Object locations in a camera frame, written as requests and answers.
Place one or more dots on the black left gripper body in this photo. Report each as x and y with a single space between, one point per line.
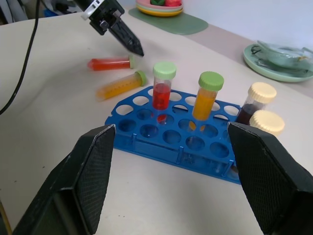
105 12

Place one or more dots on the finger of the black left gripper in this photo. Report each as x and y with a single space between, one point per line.
129 31
121 39

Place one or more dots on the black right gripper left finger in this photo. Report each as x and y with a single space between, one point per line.
73 186

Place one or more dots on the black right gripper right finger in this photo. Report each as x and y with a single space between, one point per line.
269 176

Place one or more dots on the blue test tube rack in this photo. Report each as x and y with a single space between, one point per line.
151 144

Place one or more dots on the red tube green cap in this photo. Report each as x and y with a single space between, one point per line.
162 95
110 64

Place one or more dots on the yellow plate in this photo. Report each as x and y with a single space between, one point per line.
159 14

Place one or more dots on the small green plate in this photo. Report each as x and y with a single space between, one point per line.
159 9

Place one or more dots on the green toy food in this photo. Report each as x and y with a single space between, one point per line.
157 2

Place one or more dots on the green placemat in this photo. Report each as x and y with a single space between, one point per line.
176 24

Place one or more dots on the yellow tube green cap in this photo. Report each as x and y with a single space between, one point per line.
117 86

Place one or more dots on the red toy food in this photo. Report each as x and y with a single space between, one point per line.
173 2

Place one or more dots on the tube with cream cap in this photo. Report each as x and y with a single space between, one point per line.
267 122

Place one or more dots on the dark tube cream cap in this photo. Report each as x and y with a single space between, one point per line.
254 102

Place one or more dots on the orange tube green cap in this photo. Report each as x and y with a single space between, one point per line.
205 102

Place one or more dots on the large mint green plate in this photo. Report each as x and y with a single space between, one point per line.
269 71

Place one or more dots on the clear plastic bag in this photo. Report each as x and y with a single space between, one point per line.
283 57

